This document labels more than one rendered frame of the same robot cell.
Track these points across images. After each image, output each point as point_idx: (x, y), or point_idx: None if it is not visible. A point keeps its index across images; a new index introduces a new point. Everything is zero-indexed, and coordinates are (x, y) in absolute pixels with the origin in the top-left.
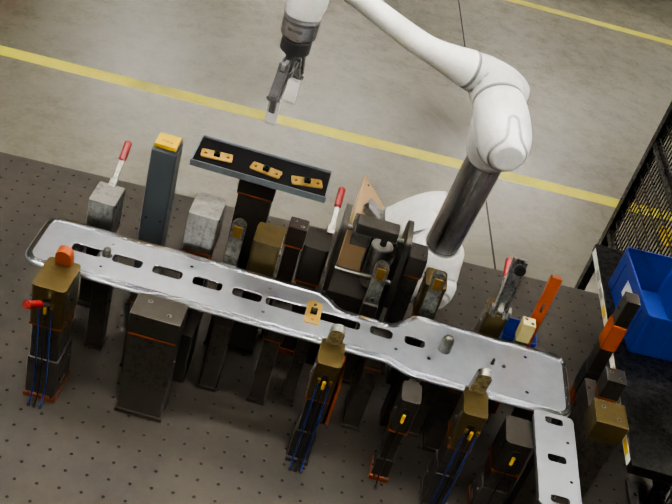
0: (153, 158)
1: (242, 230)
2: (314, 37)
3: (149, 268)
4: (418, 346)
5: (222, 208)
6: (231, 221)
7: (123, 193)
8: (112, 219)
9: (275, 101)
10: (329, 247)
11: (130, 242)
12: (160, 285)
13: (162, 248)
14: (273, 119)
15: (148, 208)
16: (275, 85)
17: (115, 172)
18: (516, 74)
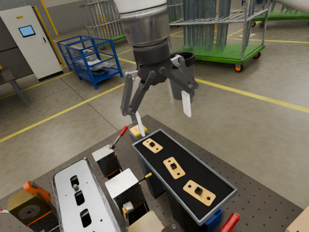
0: (131, 137)
1: (127, 213)
2: (149, 35)
3: (81, 209)
4: None
5: (127, 188)
6: (225, 175)
7: (111, 153)
8: (99, 167)
9: (122, 113)
10: None
11: (94, 184)
12: (70, 227)
13: (102, 196)
14: (140, 130)
15: (140, 162)
16: (123, 97)
17: (114, 141)
18: None
